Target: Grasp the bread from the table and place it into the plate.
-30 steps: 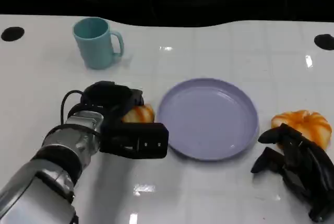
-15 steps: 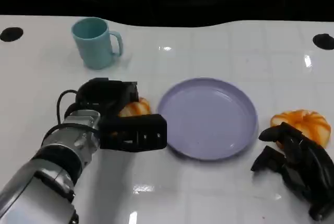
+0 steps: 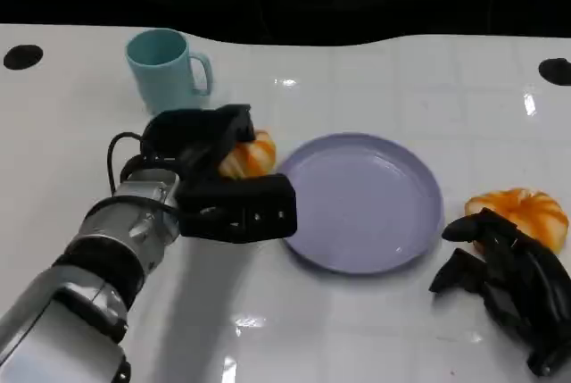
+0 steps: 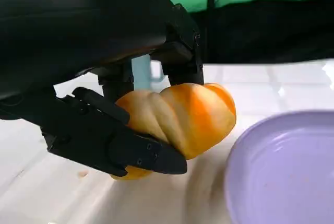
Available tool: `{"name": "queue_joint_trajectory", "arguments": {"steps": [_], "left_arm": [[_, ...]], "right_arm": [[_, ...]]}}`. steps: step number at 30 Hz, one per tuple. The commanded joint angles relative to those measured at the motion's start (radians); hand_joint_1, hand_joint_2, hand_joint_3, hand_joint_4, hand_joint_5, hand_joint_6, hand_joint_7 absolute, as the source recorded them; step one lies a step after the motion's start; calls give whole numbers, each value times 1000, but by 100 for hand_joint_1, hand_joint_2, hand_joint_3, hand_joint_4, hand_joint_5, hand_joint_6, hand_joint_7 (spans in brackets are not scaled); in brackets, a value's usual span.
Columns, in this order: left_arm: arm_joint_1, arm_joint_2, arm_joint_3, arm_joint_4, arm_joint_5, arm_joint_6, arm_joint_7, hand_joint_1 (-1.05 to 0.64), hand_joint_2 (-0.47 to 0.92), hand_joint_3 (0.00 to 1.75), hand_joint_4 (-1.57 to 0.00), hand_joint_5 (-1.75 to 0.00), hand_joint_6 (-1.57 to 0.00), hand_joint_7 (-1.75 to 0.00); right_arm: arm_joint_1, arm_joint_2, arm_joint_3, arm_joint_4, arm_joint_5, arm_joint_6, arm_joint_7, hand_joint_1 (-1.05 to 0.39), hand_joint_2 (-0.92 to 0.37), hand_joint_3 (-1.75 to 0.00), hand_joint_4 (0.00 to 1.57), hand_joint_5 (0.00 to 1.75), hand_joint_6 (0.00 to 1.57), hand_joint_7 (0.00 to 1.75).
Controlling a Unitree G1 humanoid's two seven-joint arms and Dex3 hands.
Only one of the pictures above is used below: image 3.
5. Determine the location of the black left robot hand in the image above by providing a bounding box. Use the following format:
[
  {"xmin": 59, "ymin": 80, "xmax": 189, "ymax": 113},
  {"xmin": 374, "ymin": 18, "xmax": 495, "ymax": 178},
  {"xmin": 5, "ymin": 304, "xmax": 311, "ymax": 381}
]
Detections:
[{"xmin": 140, "ymin": 104, "xmax": 256, "ymax": 181}]

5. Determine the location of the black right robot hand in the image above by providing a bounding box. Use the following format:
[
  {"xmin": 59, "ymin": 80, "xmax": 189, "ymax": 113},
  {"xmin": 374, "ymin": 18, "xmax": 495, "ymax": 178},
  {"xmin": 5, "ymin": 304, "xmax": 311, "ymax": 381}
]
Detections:
[{"xmin": 428, "ymin": 207, "xmax": 571, "ymax": 378}]

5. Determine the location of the orange and white bread roll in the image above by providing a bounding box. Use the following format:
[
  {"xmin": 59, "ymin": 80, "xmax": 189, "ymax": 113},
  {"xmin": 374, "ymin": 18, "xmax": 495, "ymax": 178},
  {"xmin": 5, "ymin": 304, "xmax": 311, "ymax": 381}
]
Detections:
[
  {"xmin": 464, "ymin": 187, "xmax": 570, "ymax": 254},
  {"xmin": 218, "ymin": 129, "xmax": 277, "ymax": 179}
]

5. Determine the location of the pale green mug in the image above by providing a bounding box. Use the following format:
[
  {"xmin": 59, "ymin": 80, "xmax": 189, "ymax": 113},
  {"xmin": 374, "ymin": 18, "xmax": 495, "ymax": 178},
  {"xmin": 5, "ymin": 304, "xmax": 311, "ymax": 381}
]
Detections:
[{"xmin": 124, "ymin": 29, "xmax": 213, "ymax": 116}]

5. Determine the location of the lilac plate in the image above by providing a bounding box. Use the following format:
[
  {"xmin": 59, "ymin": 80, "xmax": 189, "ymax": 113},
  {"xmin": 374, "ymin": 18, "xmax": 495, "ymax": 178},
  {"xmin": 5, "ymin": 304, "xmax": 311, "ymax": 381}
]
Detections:
[{"xmin": 275, "ymin": 132, "xmax": 445, "ymax": 276}]

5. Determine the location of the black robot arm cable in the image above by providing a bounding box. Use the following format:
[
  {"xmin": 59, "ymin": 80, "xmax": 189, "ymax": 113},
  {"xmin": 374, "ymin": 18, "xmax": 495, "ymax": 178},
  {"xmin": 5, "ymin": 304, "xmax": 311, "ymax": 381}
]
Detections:
[{"xmin": 106, "ymin": 131, "xmax": 182, "ymax": 219}]

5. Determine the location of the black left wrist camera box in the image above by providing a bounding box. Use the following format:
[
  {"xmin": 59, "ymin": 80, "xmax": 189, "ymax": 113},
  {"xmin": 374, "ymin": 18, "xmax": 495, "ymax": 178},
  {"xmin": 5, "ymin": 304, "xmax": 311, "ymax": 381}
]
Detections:
[{"xmin": 174, "ymin": 172, "xmax": 298, "ymax": 244}]

